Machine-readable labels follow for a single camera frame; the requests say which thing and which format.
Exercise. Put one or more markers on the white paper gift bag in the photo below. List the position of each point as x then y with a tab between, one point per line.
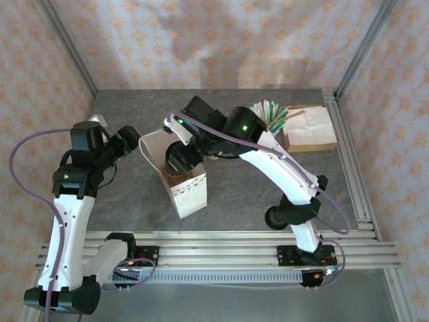
189	201

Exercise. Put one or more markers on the wooden stirrer stick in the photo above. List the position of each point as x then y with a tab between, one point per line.
295	115

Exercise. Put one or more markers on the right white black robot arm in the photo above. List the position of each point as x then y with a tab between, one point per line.
285	171

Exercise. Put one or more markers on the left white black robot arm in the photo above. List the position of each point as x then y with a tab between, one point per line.
70	234

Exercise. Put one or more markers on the green white sugar stick packet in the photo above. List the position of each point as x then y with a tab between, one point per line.
274	110
259	108
267	110

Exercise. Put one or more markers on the stack of white napkins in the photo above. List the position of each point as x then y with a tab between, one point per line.
310	124

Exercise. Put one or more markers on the cardboard napkin box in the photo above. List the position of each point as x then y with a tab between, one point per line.
311	147

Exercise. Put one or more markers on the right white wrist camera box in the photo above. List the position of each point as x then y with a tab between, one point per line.
179	129

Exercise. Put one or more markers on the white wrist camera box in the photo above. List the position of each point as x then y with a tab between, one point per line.
99	119
179	129

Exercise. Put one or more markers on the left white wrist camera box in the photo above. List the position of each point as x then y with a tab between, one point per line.
99	119

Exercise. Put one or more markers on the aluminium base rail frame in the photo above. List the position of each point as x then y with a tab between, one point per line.
218	255

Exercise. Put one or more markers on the left black mount plate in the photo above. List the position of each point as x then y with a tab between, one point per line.
152	255

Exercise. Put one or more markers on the black mount plate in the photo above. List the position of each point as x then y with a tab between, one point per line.
152	255
283	256

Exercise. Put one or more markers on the aluminium frame post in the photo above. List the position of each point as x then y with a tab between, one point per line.
365	43
67	43

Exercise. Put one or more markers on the aluminium side rail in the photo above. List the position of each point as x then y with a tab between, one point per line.
345	147

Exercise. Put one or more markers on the right black mount plate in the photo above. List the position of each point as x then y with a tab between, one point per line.
283	256

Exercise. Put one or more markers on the aluminium frame leg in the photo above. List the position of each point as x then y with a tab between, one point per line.
28	313
400	295

